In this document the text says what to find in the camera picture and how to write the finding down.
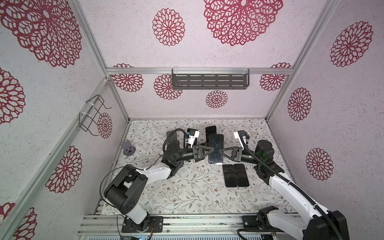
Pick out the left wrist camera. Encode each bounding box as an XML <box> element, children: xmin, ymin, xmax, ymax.
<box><xmin>184</xmin><ymin>128</ymin><xmax>200</xmax><ymax>149</ymax></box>

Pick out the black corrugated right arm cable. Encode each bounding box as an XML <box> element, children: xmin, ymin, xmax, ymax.
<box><xmin>236</xmin><ymin>130</ymin><xmax>344</xmax><ymax>240</ymax></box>

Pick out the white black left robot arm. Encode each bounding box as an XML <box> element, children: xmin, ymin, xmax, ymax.
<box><xmin>103</xmin><ymin>143</ymin><xmax>214</xmax><ymax>228</ymax></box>

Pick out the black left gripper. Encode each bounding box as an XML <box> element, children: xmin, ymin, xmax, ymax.
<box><xmin>174</xmin><ymin>145</ymin><xmax>214</xmax><ymax>164</ymax></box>

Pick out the black wire wall basket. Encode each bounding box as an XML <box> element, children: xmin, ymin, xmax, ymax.
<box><xmin>78</xmin><ymin>95</ymin><xmax>111</xmax><ymax>137</ymax></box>

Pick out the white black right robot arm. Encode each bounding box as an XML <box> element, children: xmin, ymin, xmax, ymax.
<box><xmin>219</xmin><ymin>140</ymin><xmax>350</xmax><ymax>240</ymax></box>

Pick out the grey round phone stand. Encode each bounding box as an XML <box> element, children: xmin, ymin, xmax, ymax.
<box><xmin>121</xmin><ymin>140</ymin><xmax>136</xmax><ymax>156</ymax></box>

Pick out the grey slotted wall shelf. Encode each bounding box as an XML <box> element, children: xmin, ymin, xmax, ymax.
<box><xmin>171</xmin><ymin>69</ymin><xmax>250</xmax><ymax>90</ymax></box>

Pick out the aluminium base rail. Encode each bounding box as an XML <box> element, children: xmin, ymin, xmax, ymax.
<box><xmin>75</xmin><ymin>214</ymin><xmax>249</xmax><ymax>240</ymax></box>

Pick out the black smartphone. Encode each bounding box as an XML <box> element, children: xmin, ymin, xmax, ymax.
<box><xmin>234</xmin><ymin>164</ymin><xmax>250</xmax><ymax>188</ymax></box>
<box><xmin>222</xmin><ymin>165</ymin><xmax>238</xmax><ymax>188</ymax></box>
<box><xmin>208</xmin><ymin>134</ymin><xmax>224</xmax><ymax>165</ymax></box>
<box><xmin>205</xmin><ymin>126</ymin><xmax>217</xmax><ymax>146</ymax></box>

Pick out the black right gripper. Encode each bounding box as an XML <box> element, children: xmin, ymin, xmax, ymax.
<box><xmin>219</xmin><ymin>148</ymin><xmax>262</xmax><ymax>168</ymax></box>

